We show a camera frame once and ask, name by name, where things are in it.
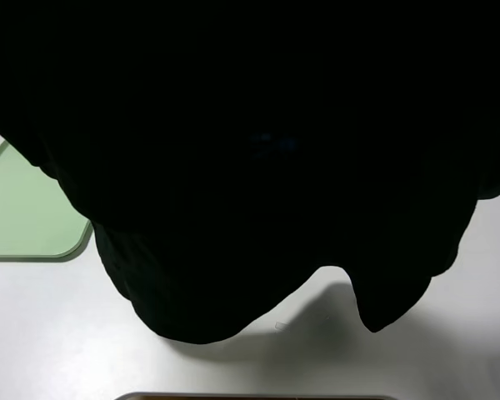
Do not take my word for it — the black short sleeve t-shirt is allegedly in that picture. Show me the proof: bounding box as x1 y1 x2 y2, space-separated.
0 1 500 344

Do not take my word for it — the light green plastic tray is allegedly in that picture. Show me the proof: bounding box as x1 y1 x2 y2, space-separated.
0 142 93 263

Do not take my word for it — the clear tape piece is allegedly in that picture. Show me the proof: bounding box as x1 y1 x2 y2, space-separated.
275 322 288 331

